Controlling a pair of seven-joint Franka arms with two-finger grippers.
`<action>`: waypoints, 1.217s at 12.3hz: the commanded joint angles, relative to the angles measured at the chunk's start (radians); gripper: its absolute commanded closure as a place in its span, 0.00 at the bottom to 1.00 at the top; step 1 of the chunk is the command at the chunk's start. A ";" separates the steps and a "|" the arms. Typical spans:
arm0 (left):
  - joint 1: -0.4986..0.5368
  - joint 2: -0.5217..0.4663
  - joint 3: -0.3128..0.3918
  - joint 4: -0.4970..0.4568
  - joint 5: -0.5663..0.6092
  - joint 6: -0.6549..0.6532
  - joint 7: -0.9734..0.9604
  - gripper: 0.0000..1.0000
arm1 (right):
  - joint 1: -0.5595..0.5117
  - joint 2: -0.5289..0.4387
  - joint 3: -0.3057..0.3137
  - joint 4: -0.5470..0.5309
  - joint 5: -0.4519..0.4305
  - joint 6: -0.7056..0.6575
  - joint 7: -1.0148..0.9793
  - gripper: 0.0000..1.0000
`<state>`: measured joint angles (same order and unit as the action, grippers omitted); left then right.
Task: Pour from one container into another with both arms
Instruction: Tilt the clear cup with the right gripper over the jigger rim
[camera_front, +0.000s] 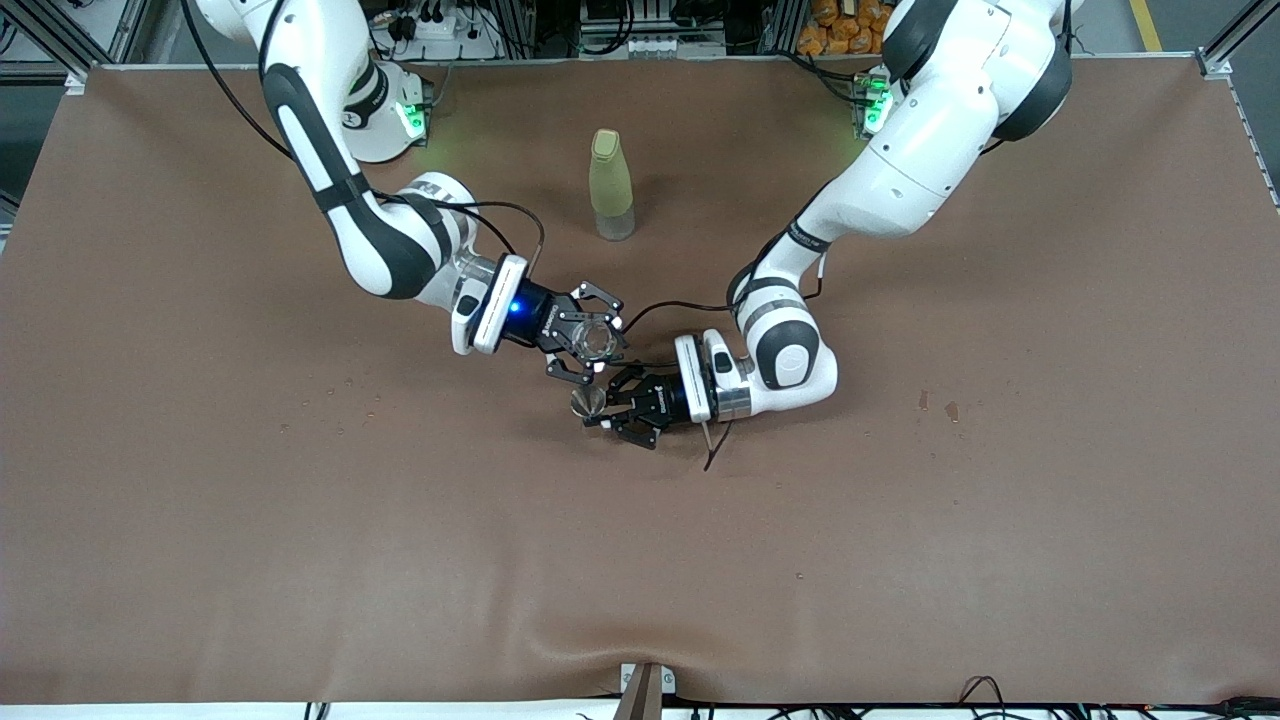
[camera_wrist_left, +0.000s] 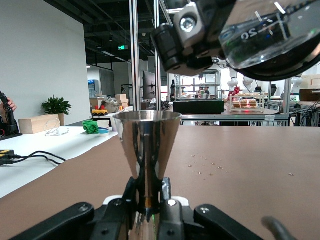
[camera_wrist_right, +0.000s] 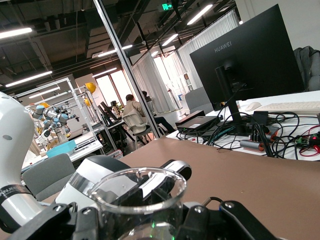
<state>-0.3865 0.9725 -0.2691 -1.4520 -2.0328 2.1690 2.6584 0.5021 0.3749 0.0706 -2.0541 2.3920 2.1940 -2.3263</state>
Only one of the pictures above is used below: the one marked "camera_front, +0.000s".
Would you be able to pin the metal jigger measuring cup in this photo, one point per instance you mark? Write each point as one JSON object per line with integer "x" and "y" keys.
{"x": 588, "y": 402}

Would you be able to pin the white connector strip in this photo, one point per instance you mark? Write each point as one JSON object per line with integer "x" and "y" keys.
{"x": 660, "y": 46}

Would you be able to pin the small clear glass cup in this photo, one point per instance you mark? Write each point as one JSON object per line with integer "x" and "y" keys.
{"x": 598, "y": 340}

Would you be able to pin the orange packaged snacks pile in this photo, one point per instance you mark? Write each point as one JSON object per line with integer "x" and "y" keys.
{"x": 850, "y": 35}

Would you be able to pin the aluminium frame profile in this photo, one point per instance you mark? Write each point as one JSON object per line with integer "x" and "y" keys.
{"x": 1235, "y": 35}
{"x": 60, "y": 35}

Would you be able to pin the metal table edge bracket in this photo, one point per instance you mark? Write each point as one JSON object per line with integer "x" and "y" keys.
{"x": 645, "y": 695}

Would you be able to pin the yellow-green frosted bottle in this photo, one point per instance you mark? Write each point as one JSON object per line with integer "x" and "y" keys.
{"x": 610, "y": 185}

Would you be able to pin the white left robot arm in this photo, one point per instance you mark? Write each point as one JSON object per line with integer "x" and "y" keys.
{"x": 930, "y": 130}

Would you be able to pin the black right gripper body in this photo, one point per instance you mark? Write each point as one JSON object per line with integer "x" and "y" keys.
{"x": 541, "y": 317}

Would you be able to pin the white power strip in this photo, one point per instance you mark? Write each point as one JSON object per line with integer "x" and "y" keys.
{"x": 440, "y": 30}

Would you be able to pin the large table cover mat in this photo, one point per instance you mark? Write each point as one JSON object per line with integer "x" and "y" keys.
{"x": 640, "y": 580}

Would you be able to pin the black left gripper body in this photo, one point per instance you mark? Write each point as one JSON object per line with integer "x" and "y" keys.
{"x": 663, "y": 401}

